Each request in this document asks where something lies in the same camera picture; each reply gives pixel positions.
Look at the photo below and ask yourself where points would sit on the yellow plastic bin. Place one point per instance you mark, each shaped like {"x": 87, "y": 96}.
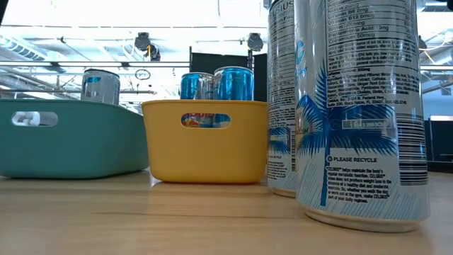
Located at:
{"x": 205, "y": 159}

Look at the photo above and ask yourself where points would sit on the blue Red Bull can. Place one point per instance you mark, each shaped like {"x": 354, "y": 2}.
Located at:
{"x": 194, "y": 86}
{"x": 235, "y": 85}

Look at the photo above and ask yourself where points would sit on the green plastic bin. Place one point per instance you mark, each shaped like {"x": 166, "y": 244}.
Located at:
{"x": 70, "y": 148}

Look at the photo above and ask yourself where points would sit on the black folding screen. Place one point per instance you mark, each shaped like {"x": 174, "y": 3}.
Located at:
{"x": 201, "y": 62}

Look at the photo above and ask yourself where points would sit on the grey overhead beam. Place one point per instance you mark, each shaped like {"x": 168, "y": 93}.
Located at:
{"x": 163, "y": 64}

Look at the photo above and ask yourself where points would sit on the grey horizontal pipe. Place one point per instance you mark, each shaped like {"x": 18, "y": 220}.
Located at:
{"x": 141, "y": 92}

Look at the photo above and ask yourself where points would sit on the black low partition panel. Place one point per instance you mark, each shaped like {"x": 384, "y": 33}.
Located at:
{"x": 440, "y": 141}

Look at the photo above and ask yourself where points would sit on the ribbed ventilation duct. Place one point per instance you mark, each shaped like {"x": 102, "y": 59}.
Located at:
{"x": 17, "y": 46}

